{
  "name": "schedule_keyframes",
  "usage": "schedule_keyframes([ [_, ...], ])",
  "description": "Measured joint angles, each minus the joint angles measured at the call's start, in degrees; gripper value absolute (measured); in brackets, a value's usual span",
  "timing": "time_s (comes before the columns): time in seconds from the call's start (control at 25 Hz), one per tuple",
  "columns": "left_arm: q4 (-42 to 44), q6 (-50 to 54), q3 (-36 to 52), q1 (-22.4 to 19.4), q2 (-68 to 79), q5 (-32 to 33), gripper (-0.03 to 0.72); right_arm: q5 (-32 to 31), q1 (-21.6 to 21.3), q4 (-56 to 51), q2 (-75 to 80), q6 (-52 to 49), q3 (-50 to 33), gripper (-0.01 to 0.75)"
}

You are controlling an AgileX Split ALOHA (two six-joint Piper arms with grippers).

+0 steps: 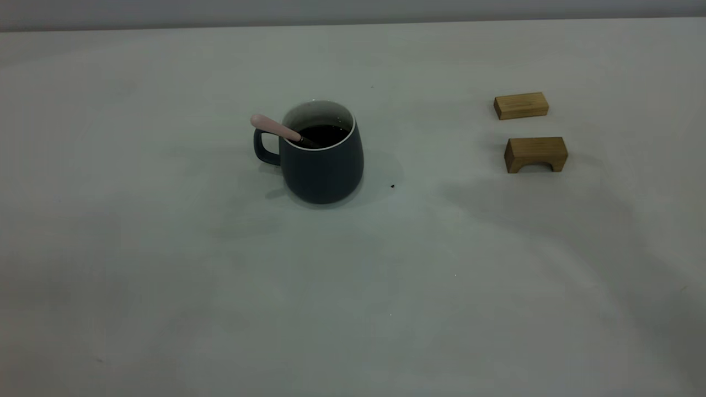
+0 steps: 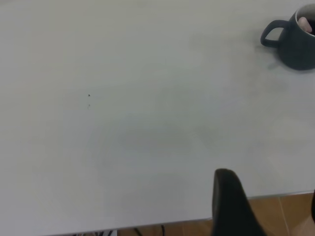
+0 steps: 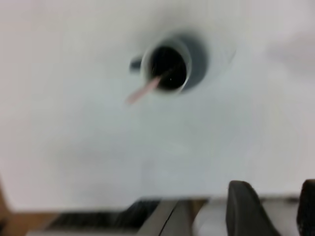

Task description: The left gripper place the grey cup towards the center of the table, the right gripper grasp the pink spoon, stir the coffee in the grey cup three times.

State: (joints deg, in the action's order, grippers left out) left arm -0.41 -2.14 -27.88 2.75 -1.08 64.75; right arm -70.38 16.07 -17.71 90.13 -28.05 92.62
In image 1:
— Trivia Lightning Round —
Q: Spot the pink handled metal spoon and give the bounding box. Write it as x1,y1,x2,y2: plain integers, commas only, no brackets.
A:
250,114,323,149

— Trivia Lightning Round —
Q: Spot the dark grey ceramic mug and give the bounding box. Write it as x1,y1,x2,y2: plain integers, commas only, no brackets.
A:
253,100,365,205

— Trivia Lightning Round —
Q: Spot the arched wooden block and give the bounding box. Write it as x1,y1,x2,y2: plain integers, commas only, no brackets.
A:
504,137,569,174

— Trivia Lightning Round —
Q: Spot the flat rectangular wooden block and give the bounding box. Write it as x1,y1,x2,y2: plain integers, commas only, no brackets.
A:
494,92,550,121

